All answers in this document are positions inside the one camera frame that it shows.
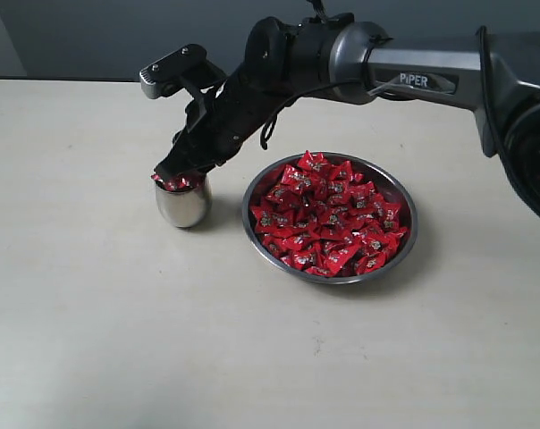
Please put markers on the red wrapped candy top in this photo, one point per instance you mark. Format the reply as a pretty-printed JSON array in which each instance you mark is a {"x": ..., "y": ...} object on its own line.
[{"x": 314, "y": 162}]

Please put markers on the stainless steel cup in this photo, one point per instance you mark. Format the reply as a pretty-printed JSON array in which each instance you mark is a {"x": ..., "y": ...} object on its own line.
[{"x": 184, "y": 209}]

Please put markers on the red candy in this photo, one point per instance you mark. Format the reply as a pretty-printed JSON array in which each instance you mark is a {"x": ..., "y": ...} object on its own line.
[
  {"x": 337, "y": 259},
  {"x": 267, "y": 221},
  {"x": 389, "y": 216},
  {"x": 184, "y": 182},
  {"x": 314, "y": 162}
]

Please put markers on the stainless steel plate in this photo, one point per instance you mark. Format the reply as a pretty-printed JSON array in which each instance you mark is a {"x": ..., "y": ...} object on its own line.
[{"x": 321, "y": 212}]

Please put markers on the red wrapped candy front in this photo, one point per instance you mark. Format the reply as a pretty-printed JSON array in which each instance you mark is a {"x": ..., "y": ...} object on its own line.
[{"x": 337, "y": 259}]

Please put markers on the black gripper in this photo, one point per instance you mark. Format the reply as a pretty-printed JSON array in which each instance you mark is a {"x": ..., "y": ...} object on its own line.
[{"x": 218, "y": 123}]

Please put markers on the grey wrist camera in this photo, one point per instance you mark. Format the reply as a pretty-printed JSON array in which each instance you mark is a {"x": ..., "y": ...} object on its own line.
[{"x": 168, "y": 75}]

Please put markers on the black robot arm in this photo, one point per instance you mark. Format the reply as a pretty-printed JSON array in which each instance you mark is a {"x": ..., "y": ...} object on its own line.
[{"x": 494, "y": 76}]

